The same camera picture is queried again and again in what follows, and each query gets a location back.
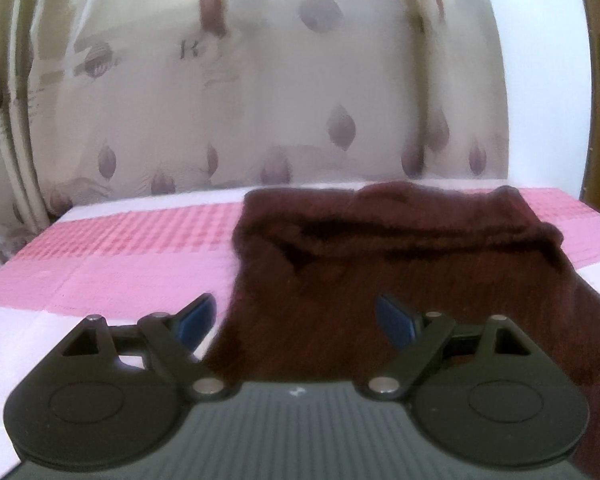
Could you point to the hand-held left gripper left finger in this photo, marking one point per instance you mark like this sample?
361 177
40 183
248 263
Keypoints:
196 320

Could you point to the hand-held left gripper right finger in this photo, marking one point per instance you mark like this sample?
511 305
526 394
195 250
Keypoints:
396 321

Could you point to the dark maroon garment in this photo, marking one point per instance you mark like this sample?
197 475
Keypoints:
360 270

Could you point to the pink checkered blanket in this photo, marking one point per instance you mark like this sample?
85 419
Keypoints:
140 250

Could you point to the beige leaf print curtain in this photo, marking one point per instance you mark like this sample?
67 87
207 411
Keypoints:
260 80

